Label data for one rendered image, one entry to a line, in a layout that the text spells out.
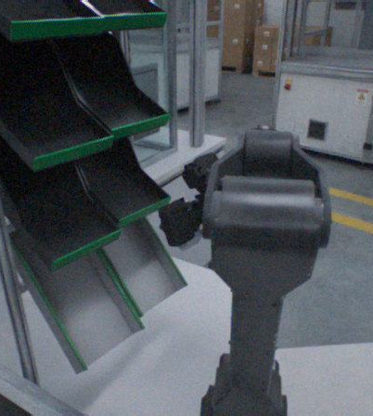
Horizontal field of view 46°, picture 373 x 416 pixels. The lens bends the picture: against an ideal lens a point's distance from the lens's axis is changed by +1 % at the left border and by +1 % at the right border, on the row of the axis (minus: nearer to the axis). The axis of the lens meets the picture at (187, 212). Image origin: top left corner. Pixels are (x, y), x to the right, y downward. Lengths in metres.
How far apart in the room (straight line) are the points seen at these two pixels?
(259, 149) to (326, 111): 4.25
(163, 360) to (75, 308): 0.26
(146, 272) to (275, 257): 0.64
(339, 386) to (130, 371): 0.42
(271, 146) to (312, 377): 0.69
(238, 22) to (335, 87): 5.07
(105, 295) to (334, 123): 3.94
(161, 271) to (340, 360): 0.42
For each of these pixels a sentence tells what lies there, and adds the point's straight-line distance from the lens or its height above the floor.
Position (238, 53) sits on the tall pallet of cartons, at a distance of 9.37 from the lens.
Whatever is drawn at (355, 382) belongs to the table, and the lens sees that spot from 1.00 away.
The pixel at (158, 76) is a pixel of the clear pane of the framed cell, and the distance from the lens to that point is 1.95.
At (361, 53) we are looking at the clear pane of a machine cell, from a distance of 4.42.
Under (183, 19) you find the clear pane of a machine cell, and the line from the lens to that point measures 6.15.
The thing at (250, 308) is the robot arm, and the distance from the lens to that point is 0.35.
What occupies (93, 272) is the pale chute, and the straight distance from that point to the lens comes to 0.85.
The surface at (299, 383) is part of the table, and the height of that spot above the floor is 0.86.
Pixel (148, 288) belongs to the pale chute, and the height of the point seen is 1.02.
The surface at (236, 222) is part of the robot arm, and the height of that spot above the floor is 1.43.
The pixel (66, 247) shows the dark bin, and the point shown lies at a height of 1.20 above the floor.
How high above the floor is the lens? 1.56
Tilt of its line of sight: 27 degrees down
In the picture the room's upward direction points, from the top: straight up
